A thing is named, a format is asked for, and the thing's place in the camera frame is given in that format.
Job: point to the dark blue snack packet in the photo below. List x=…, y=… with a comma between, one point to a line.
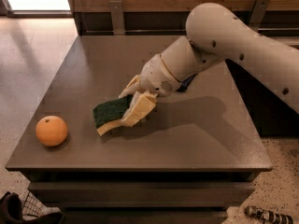
x=186, y=83

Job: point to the black silver cylindrical tool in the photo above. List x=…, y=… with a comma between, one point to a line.
x=268, y=216

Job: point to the metal wall bracket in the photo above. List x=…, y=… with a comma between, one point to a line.
x=117, y=17
x=258, y=11

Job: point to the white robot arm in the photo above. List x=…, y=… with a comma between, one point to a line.
x=214, y=34

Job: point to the right metal wall bracket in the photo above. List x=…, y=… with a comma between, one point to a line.
x=258, y=11

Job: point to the grey drawer cabinet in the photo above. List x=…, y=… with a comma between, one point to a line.
x=194, y=156

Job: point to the left metal wall bracket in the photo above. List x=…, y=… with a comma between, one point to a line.
x=117, y=17

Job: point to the horizontal metal rail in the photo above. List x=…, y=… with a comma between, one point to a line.
x=262, y=31

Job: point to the orange fruit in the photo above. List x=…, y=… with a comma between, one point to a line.
x=51, y=131

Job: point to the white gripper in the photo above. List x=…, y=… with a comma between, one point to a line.
x=156, y=76

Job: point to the green and yellow sponge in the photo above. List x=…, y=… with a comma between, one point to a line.
x=107, y=115

